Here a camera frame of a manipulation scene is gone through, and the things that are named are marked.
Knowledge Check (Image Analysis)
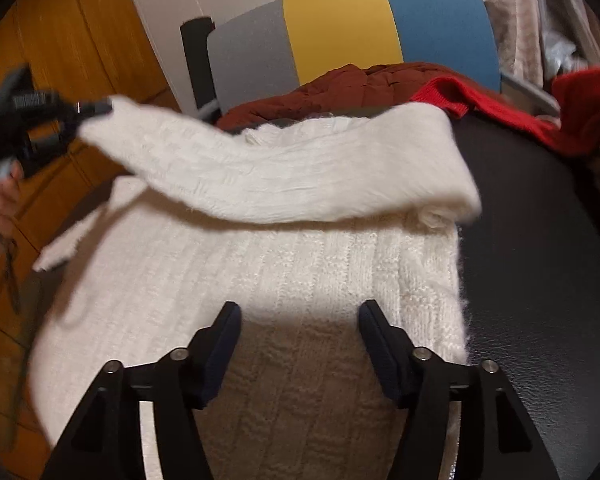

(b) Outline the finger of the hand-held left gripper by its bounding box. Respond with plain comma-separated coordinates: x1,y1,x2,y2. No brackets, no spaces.
62,99,115,123

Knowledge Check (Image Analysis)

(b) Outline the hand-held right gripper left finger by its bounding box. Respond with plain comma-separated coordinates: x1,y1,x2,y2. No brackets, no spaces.
40,301,243,480

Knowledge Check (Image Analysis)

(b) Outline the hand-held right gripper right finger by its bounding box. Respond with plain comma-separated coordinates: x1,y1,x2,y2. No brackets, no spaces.
358,299,561,480

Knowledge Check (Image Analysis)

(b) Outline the white knit sweater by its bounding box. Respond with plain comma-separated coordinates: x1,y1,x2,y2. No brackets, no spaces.
30,96,483,480

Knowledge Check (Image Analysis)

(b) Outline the person's left hand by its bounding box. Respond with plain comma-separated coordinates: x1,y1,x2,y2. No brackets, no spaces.
0,165,26,234

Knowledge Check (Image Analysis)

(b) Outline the wooden wardrobe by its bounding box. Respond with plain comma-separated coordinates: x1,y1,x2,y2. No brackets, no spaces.
0,0,181,461

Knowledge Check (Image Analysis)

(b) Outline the grey yellow blue chair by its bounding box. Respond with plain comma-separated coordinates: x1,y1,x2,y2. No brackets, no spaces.
180,0,561,121

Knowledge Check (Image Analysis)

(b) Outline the rust brown quilted jacket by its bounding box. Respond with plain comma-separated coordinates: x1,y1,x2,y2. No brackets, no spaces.
215,62,441,131

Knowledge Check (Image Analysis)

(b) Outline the red sweater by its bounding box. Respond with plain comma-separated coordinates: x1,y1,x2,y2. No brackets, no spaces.
410,60,600,158

